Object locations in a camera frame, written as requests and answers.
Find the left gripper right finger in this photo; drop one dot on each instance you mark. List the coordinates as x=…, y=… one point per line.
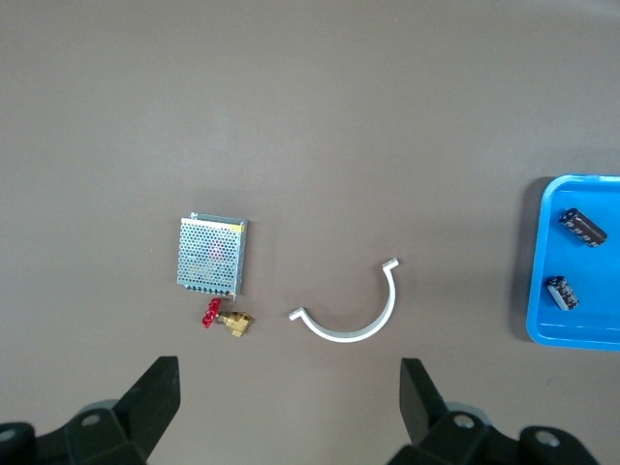
x=450, y=441

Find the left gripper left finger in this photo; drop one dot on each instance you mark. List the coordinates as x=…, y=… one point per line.
x=121, y=431

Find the short brown electrolytic capacitor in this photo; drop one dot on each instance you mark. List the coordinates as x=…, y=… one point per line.
x=563, y=293

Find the long brown electrolytic capacitor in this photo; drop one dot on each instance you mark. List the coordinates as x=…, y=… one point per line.
x=583, y=227

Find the blue plastic tray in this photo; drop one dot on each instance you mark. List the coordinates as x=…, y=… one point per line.
x=542, y=271

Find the white curved plastic strip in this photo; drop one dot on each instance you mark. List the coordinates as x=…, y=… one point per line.
x=349, y=335

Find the perforated metal power supply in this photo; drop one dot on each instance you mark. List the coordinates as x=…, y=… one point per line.
x=210, y=254

